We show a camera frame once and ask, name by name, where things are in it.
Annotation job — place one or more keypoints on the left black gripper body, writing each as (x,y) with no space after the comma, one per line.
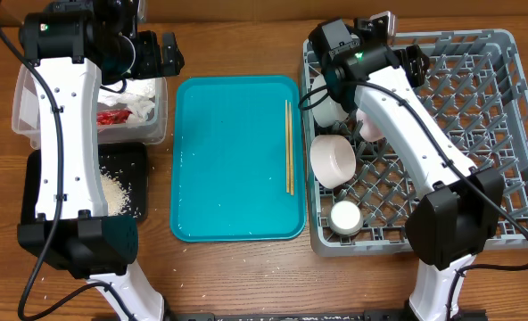
(147,63)

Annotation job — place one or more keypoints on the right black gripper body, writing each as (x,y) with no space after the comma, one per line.
(409,66)

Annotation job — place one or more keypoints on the large pink plate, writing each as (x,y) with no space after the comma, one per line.
(369,131)

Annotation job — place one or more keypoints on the grey bowl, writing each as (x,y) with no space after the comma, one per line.
(328,111)

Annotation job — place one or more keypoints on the small pink bowl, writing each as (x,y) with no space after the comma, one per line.
(332,160)

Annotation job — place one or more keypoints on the wooden chopstick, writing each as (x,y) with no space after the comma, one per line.
(287,158)
(290,147)

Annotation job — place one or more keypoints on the white cup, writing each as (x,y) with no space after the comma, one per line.
(345,218)

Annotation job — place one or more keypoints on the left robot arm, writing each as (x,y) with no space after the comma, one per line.
(72,49)

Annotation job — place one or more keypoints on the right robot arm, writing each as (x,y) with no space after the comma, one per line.
(459,205)

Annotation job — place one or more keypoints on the grey dishwasher rack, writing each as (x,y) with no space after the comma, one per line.
(475,89)

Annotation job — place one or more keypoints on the crumpled white tissue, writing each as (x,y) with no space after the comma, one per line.
(138,97)

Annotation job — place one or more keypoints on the clear plastic bin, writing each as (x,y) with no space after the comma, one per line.
(25,116)

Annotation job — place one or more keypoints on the red wrapper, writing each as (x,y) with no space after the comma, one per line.
(112,117)

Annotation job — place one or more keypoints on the black tray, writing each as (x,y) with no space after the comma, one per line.
(125,163)

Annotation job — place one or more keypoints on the teal plastic tray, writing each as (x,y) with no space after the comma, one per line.
(228,179)

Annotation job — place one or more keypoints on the pile of rice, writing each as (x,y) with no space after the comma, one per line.
(116,195)

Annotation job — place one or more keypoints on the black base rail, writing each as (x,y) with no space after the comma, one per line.
(367,315)

